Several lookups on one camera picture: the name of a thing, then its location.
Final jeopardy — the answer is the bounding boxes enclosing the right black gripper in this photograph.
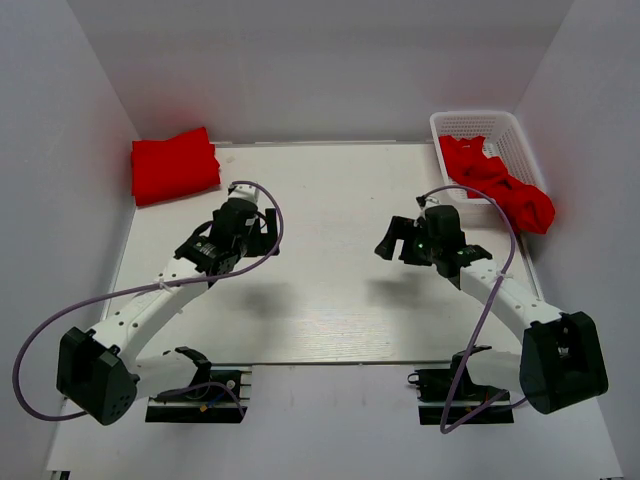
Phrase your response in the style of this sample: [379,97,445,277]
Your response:
[375,216,442,266]

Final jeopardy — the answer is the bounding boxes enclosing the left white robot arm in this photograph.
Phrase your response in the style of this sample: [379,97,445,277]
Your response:
[56,198,282,426]

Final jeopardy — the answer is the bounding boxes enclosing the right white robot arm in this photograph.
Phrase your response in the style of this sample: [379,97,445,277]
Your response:
[375,205,609,414]

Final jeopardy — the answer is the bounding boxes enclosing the folded red t-shirt stack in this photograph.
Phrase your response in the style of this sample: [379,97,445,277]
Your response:
[131,127,221,207]

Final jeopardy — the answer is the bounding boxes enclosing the white plastic basket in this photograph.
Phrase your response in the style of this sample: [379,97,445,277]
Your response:
[430,110,550,222]

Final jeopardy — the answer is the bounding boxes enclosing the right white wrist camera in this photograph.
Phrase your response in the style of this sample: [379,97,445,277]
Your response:
[416,195,441,211]

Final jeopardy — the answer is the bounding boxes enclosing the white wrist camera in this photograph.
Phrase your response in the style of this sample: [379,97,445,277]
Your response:
[228,183,260,205]
[416,195,441,211]

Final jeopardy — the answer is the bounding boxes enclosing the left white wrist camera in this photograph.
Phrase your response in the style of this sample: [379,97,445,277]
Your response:
[228,183,260,205]

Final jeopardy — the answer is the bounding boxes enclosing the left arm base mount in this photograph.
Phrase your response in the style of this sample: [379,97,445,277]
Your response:
[145,367,252,425]

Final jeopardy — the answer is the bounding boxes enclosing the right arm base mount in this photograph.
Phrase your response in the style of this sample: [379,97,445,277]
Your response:
[407,368,514,426]

